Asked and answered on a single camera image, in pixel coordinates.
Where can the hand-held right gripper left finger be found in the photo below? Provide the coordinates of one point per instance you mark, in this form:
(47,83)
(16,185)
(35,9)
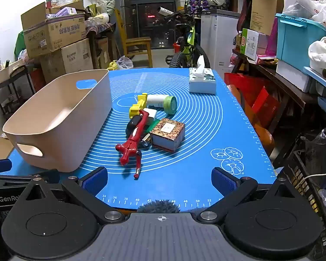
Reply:
(93,181)

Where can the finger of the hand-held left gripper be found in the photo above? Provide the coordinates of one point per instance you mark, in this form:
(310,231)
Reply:
(13,180)
(0,165)

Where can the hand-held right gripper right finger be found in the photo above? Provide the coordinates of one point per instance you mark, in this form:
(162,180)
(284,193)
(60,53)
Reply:
(222,180)

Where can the patterned brown gift box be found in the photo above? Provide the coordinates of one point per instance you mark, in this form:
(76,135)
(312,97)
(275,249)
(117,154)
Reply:
(167,134)

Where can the beige plastic basin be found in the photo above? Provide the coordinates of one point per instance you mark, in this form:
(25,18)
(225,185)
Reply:
(68,114)

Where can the green bottle with silver cap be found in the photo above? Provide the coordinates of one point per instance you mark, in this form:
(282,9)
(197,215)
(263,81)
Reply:
(150,127)

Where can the yellow toy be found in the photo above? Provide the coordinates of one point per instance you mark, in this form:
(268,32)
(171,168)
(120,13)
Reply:
(138,107)

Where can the white plastic bottle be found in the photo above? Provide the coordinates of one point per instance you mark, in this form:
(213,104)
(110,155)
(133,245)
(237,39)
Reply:
(156,100)

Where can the torn cardboard box on floor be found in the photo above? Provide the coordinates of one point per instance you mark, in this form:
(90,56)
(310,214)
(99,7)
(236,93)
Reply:
(0,148)

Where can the red action figure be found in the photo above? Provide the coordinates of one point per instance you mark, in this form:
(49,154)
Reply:
(130,142)

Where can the blue silicone mat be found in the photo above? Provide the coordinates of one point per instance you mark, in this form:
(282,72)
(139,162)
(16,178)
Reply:
(201,130)

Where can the orange round object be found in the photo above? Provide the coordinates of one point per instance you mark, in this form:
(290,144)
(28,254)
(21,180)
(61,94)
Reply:
(265,140)

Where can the black oval case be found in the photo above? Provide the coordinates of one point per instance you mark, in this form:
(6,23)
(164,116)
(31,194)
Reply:
(131,125)

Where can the dark fuzzy ball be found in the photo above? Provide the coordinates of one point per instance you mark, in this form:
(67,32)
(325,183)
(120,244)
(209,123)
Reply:
(159,206)

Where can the black rolling cart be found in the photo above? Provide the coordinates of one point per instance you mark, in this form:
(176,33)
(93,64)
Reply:
(13,92)

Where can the black plastic crate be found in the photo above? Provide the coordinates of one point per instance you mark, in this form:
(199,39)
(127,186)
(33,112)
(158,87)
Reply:
(307,195)

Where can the red gift bag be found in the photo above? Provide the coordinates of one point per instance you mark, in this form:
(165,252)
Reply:
(250,95)

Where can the white cube charger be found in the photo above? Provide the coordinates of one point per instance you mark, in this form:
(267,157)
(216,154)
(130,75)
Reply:
(151,113)

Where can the brown paper box on cart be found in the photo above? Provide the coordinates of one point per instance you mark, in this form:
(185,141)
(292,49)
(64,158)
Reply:
(4,74)

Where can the white tissue box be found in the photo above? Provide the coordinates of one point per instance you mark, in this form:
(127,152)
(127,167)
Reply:
(202,83)

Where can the dark wooden side table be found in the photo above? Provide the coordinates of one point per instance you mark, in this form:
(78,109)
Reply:
(285,92)

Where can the yellow jug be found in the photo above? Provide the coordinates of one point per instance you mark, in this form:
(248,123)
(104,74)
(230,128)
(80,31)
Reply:
(112,65)

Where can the clear plastic bag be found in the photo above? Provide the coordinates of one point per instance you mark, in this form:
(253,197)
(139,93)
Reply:
(125,63)

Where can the printed cardboard box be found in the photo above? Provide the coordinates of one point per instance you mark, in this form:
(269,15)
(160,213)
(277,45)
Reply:
(70,59)

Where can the white box under bin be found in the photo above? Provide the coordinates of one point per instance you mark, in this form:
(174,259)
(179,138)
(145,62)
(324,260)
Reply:
(292,76)

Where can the green and black bicycle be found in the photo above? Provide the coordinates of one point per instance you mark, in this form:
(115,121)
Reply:
(188,46)

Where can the green and white carton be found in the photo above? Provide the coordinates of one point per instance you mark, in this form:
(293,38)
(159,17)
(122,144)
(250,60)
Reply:
(251,43)

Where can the red bucket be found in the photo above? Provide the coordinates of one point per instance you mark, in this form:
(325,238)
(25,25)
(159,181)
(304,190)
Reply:
(177,47)

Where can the wooden chair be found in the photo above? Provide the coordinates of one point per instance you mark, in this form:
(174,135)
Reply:
(137,47)

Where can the open cardboard box with clutter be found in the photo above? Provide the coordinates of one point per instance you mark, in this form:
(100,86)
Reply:
(57,34)

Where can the teal storage bin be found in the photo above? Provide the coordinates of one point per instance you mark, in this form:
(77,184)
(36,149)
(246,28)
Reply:
(296,42)

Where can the white cloth pile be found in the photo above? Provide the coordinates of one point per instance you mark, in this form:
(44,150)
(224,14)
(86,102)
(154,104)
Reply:
(322,54)

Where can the dark glass balcony door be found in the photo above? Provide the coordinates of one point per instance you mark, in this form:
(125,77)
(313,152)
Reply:
(152,16)

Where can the tall cardboard box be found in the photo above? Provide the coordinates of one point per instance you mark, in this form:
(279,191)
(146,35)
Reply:
(265,8)

